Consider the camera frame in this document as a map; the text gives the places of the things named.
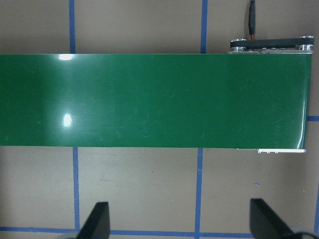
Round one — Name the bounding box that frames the green belt conveyor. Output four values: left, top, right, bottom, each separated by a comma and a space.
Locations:
0, 35, 315, 154

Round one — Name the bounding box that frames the black conveyor drive belt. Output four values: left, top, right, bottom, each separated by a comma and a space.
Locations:
229, 36, 315, 51

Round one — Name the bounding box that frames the black red conveyor power cable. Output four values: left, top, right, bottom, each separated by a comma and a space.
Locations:
248, 0, 257, 41

